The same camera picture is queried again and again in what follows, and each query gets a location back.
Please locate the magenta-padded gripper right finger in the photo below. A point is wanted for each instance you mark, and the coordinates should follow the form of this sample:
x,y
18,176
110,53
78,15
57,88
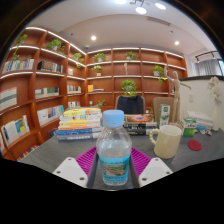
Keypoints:
x,y
154,170

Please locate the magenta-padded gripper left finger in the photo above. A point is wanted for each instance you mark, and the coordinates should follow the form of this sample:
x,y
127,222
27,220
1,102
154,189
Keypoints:
x,y
71,171

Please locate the clear blue-capped water bottle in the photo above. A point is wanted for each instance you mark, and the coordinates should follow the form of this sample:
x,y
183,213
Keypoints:
x,y
114,150

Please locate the cream ceramic mug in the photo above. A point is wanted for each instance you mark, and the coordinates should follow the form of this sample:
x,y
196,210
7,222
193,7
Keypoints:
x,y
168,141

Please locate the stack of colourful books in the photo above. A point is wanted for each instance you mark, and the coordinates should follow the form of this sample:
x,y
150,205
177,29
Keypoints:
x,y
80,125

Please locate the stack of dark books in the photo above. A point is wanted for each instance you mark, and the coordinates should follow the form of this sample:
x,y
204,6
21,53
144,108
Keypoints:
x,y
140,125

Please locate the flat round red coaster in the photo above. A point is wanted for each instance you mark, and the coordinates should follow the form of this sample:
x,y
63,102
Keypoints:
x,y
194,145

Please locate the small green white box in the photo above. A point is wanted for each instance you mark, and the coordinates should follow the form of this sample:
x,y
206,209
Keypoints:
x,y
189,126

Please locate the small painted stone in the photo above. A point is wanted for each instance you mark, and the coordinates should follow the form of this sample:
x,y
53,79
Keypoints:
x,y
207,132

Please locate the tan chair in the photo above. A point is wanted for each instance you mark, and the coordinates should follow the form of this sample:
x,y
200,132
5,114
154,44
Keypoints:
x,y
161,105

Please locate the dark office chair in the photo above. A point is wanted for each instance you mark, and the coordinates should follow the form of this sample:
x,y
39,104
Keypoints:
x,y
130,104

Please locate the wooden shelf unit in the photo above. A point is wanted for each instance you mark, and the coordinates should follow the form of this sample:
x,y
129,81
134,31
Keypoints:
x,y
46,86

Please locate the white partition with dark top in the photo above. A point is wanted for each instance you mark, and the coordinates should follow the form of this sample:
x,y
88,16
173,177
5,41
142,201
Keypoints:
x,y
198,93

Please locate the grey curtain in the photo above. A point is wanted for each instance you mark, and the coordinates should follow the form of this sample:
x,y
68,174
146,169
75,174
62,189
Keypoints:
x,y
208,67

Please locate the window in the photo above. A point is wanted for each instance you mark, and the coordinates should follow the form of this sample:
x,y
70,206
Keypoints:
x,y
221,66

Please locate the ceiling air vent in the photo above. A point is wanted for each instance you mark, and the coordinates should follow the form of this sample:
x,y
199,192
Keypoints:
x,y
158,20

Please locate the ceiling lights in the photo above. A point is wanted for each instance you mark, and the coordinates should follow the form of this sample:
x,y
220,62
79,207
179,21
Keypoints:
x,y
141,10

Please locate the white wall socket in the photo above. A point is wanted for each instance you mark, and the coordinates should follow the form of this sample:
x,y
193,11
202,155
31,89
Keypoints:
x,y
191,98

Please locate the black track light rail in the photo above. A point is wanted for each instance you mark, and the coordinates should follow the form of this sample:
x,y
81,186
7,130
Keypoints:
x,y
206,53

